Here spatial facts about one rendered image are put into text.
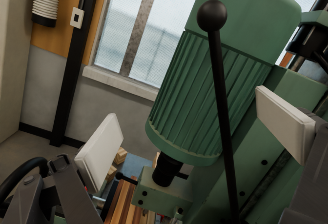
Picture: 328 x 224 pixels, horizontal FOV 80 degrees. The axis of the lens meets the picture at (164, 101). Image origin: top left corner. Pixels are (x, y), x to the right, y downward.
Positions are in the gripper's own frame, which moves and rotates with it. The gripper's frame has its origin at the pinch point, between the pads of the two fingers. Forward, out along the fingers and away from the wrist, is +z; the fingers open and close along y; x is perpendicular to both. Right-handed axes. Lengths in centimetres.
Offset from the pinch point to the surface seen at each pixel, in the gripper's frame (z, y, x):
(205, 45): 16.4, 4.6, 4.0
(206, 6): 7.9, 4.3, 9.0
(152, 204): 19.4, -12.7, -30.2
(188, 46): 18.9, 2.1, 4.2
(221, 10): 7.6, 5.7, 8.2
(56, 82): 147, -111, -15
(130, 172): 41, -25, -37
